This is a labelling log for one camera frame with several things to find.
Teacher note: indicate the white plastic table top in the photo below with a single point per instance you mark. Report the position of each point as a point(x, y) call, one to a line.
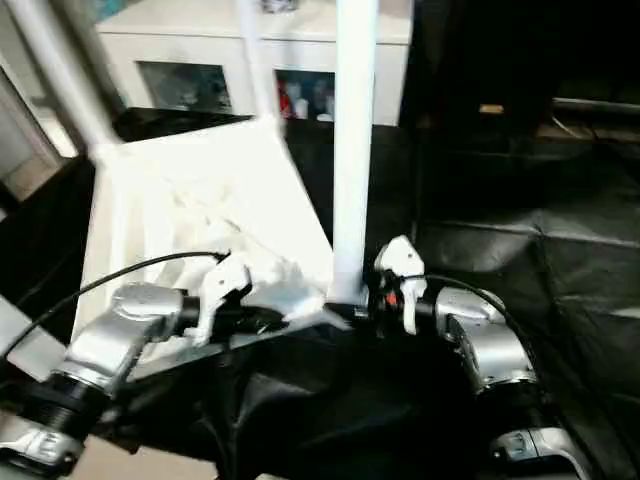
point(175, 200)

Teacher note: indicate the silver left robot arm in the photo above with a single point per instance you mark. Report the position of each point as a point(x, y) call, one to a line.
point(115, 320)

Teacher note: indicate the black table mat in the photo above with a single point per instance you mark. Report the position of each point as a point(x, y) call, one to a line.
point(525, 300)

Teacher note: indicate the small beige label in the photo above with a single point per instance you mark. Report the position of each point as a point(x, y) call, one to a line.
point(491, 107)

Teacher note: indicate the white glass-door cabinet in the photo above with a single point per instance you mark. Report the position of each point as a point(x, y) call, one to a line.
point(200, 45)

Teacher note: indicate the black low side table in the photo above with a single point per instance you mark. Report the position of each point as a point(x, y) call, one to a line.
point(595, 112)

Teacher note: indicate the grey curtain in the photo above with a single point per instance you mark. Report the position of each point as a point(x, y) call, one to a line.
point(100, 60)

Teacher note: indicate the dark grey crumpled bundle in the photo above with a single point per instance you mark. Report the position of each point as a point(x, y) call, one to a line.
point(272, 5)

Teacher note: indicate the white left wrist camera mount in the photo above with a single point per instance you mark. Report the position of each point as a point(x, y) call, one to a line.
point(225, 280)

